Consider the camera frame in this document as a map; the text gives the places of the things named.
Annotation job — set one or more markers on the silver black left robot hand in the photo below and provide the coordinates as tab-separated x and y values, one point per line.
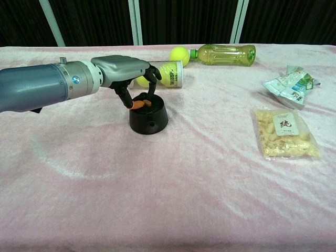
118	68

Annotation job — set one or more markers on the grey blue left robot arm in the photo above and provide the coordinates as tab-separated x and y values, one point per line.
39	84

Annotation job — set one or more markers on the black round holder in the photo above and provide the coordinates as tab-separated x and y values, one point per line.
149	118

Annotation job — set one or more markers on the yellow tennis ball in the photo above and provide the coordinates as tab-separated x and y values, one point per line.
179	55
168	73
142	81

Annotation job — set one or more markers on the clear tennis ball tube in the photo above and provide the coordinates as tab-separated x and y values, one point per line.
172	74

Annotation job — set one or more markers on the green tea plastic bottle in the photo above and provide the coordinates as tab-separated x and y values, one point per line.
225	54

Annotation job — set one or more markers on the pink fleece table cloth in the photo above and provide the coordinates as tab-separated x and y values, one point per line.
168	170

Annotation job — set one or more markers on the green white snack packet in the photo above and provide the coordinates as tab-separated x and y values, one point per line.
291	88

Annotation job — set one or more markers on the clear bag of yellow snacks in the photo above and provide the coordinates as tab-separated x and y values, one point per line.
284	132

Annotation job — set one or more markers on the white frame post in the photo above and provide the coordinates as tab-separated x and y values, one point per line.
52	22
237	21
136	22

